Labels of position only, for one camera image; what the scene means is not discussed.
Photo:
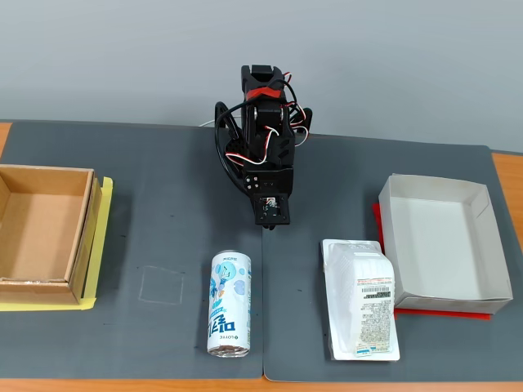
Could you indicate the brown cardboard box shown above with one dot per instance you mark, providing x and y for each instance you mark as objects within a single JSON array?
[{"x": 41, "y": 228}]

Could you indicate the grey mat with chalk square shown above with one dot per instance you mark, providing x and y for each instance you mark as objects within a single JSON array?
[{"x": 163, "y": 204}]

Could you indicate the white cardboard box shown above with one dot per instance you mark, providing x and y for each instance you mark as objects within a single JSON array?
[{"x": 441, "y": 245}]

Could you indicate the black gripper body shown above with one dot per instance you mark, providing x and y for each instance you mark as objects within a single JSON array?
[{"x": 267, "y": 183}]

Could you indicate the yellow paper sheet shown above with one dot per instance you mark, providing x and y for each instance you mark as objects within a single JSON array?
[{"x": 102, "y": 220}]

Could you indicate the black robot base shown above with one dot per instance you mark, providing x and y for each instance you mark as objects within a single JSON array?
[{"x": 235, "y": 149}]

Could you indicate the red paper sheet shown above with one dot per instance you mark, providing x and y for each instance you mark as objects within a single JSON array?
[{"x": 433, "y": 313}]

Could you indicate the plain grey mat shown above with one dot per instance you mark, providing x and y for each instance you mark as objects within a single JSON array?
[{"x": 327, "y": 196}]

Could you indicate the white plastic food package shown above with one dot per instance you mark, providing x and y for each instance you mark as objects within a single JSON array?
[{"x": 359, "y": 310}]

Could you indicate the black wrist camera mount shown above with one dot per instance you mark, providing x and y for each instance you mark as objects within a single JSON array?
[{"x": 282, "y": 216}]

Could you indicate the red tape strip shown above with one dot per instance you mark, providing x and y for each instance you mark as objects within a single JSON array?
[{"x": 261, "y": 93}]

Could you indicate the white blue drink can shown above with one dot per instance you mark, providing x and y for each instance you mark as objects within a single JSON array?
[{"x": 229, "y": 302}]

